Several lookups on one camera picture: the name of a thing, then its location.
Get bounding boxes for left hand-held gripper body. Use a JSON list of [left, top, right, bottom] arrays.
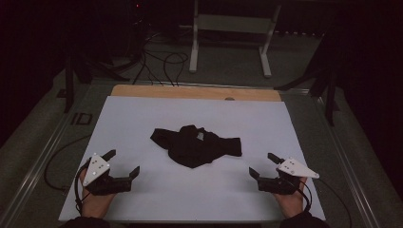
[[83, 154, 133, 196]]

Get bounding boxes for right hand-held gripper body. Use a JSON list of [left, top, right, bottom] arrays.
[[257, 157, 320, 196]]

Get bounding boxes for black garment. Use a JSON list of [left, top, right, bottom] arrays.
[[149, 124, 243, 169]]

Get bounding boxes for person's right hand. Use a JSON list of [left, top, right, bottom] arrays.
[[274, 177, 308, 219]]

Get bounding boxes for person's left hand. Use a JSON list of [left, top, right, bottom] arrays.
[[79, 168, 117, 219]]

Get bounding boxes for dark tripod stand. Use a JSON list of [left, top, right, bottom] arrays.
[[64, 51, 131, 114], [274, 31, 340, 127]]

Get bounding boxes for white metal stand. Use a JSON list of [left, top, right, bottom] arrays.
[[188, 0, 282, 79]]

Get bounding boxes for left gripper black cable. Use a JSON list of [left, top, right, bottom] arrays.
[[73, 161, 93, 214]]

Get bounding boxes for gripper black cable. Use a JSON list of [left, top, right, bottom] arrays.
[[297, 178, 354, 228], [73, 161, 93, 214]]

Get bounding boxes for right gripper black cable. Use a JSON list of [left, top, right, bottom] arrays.
[[297, 178, 354, 228]]

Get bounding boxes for black cable on floor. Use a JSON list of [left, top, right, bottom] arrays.
[[43, 134, 93, 193]]

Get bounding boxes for black floor cables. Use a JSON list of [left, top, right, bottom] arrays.
[[132, 30, 190, 87]]

